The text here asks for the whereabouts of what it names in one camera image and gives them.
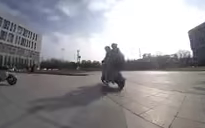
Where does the group of people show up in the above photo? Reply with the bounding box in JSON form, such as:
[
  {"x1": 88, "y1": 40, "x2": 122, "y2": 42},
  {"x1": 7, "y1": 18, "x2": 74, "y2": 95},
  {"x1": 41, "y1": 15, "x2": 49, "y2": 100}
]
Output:
[{"x1": 101, "y1": 42, "x2": 126, "y2": 84}]

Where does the dark scooter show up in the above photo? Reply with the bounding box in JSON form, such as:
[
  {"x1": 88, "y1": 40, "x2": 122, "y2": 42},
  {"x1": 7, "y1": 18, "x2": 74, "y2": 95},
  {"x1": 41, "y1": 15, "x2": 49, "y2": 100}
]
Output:
[{"x1": 100, "y1": 72, "x2": 127, "y2": 91}]

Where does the pole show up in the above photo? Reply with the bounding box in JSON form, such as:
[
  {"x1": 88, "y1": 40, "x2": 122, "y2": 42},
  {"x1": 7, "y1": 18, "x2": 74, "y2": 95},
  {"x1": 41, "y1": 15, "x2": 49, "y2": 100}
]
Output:
[{"x1": 76, "y1": 49, "x2": 82, "y2": 70}]

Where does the row of trees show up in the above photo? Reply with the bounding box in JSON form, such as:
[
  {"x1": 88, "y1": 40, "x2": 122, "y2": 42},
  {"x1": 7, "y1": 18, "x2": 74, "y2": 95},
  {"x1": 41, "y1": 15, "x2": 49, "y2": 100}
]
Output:
[{"x1": 39, "y1": 49, "x2": 194, "y2": 71}]

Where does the grey paved square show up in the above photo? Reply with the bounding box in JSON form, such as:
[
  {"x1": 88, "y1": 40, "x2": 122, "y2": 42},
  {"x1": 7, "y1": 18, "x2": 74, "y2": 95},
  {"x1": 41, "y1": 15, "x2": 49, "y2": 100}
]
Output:
[{"x1": 0, "y1": 68, "x2": 205, "y2": 128}]

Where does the pale multi-storey building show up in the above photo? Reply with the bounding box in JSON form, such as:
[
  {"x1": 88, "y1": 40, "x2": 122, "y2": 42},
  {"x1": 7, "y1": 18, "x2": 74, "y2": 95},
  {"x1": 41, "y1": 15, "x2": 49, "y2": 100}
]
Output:
[{"x1": 0, "y1": 11, "x2": 43, "y2": 70}]

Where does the white scooter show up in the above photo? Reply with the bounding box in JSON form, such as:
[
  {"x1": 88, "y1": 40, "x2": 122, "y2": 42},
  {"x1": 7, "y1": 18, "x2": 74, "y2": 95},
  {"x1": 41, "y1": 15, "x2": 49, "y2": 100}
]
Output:
[{"x1": 0, "y1": 65, "x2": 19, "y2": 86}]

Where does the dark building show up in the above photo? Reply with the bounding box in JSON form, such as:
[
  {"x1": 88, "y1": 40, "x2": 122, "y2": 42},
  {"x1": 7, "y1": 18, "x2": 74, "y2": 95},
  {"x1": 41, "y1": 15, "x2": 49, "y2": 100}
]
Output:
[{"x1": 187, "y1": 17, "x2": 205, "y2": 67}]

